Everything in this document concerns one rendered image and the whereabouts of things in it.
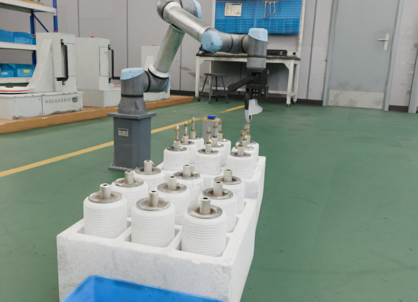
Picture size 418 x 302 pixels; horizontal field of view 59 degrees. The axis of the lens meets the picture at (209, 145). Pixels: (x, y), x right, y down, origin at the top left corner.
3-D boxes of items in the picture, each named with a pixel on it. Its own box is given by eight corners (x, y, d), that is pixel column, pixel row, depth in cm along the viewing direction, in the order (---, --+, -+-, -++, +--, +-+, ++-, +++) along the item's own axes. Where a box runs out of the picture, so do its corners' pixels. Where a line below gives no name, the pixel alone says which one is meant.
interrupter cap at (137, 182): (108, 186, 93) (108, 184, 93) (122, 178, 100) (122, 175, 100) (135, 190, 91) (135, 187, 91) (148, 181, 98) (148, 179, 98)
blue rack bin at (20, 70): (-5, 76, 617) (-5, 63, 613) (15, 75, 651) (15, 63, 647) (17, 77, 598) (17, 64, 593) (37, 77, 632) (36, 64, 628)
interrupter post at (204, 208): (198, 214, 78) (198, 199, 77) (201, 210, 80) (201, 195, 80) (208, 215, 77) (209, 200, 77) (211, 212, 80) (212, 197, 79)
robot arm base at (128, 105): (111, 113, 190) (111, 93, 188) (128, 110, 203) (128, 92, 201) (136, 115, 184) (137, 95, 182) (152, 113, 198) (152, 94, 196)
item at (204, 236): (173, 296, 79) (175, 217, 75) (187, 273, 88) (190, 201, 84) (217, 305, 77) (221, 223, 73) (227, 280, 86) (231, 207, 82)
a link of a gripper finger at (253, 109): (257, 122, 147) (260, 99, 146) (243, 121, 148) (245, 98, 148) (259, 122, 150) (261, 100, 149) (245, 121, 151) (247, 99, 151)
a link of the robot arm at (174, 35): (133, 83, 201) (170, -11, 169) (156, 83, 211) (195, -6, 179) (143, 98, 195) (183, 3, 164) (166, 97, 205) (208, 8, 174)
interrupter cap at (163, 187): (152, 192, 90) (152, 189, 90) (163, 183, 97) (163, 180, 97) (181, 196, 88) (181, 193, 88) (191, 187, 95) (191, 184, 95)
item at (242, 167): (230, 208, 130) (233, 158, 126) (220, 199, 138) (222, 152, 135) (255, 206, 133) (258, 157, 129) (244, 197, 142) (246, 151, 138)
